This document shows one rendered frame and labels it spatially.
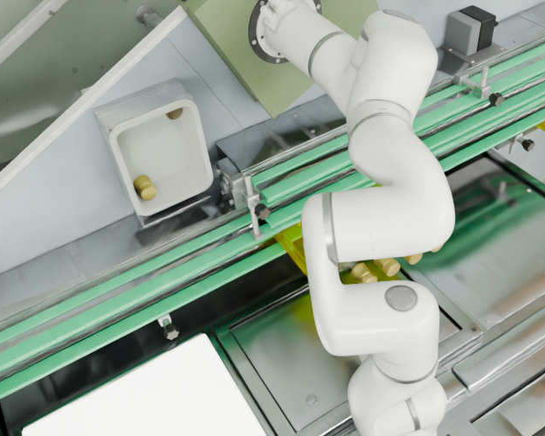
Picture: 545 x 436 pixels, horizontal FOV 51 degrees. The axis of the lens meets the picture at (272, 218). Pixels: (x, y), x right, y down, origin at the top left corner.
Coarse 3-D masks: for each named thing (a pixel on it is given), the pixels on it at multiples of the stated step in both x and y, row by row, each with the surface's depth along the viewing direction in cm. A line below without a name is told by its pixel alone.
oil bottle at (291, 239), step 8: (296, 224) 123; (280, 232) 122; (288, 232) 122; (296, 232) 121; (280, 240) 125; (288, 240) 120; (296, 240) 120; (288, 248) 122; (296, 248) 118; (304, 248) 118; (296, 256) 120; (304, 256) 117; (304, 264) 117; (304, 272) 120
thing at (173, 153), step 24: (144, 120) 103; (168, 120) 114; (192, 120) 110; (120, 144) 112; (144, 144) 114; (168, 144) 117; (192, 144) 117; (120, 168) 106; (144, 168) 118; (168, 168) 121; (192, 168) 123; (168, 192) 119; (192, 192) 119
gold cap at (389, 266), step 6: (384, 258) 116; (390, 258) 115; (378, 264) 116; (384, 264) 115; (390, 264) 114; (396, 264) 114; (384, 270) 115; (390, 270) 114; (396, 270) 116; (390, 276) 116
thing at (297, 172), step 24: (504, 72) 137; (528, 72) 135; (432, 96) 132; (456, 96) 132; (432, 120) 126; (336, 144) 123; (288, 168) 119; (312, 168) 119; (336, 168) 118; (264, 192) 115; (288, 192) 115
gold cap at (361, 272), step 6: (360, 264) 115; (354, 270) 115; (360, 270) 114; (366, 270) 114; (354, 276) 115; (360, 276) 114; (366, 276) 113; (372, 276) 113; (360, 282) 114; (366, 282) 112
